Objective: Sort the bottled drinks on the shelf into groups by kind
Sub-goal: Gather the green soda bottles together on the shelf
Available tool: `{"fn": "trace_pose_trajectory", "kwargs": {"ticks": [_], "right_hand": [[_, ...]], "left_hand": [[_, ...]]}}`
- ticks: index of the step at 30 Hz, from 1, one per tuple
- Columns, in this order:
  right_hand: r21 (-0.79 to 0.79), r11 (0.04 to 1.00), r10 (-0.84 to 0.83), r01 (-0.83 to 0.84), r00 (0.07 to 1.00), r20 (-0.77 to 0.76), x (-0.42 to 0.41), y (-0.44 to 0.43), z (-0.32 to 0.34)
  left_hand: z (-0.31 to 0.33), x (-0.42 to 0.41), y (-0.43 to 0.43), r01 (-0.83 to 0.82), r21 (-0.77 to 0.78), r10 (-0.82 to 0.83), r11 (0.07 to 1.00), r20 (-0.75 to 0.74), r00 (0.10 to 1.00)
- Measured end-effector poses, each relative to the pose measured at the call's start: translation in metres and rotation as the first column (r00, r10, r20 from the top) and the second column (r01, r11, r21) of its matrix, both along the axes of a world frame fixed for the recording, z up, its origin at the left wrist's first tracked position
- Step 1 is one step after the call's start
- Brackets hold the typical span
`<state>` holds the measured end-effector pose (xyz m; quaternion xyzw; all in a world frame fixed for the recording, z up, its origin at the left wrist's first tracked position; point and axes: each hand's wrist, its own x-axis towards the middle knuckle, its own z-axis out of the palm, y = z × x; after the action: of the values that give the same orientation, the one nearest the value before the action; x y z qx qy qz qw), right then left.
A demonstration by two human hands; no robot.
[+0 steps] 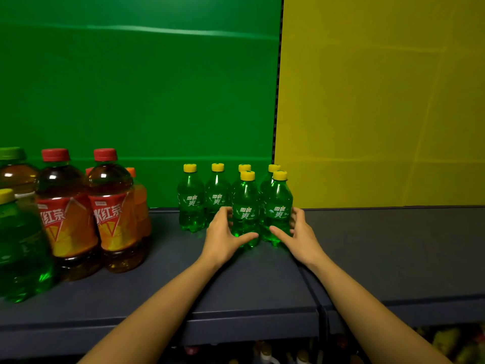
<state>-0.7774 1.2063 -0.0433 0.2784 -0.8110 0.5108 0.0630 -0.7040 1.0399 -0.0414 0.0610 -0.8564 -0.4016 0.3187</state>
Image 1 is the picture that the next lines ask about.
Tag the person's right hand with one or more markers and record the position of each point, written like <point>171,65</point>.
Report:
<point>301,242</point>

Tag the person's left hand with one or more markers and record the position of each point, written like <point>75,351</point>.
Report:
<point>219,242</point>

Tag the cluster of green soda bottles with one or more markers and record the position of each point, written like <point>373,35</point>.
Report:
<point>190,208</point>

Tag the yellow-capped green soda bottle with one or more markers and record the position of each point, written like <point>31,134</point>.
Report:
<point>22,253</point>
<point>245,200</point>
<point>278,200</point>

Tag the red-capped amber tea bottle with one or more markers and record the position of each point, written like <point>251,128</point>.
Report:
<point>66,223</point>
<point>111,223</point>

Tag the person's left forearm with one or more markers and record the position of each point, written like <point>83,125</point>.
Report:
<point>151,318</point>

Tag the yellow backing board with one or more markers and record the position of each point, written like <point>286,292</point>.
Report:
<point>379,109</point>

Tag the black perforated upright rail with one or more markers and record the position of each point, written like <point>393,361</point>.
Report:
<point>277,79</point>

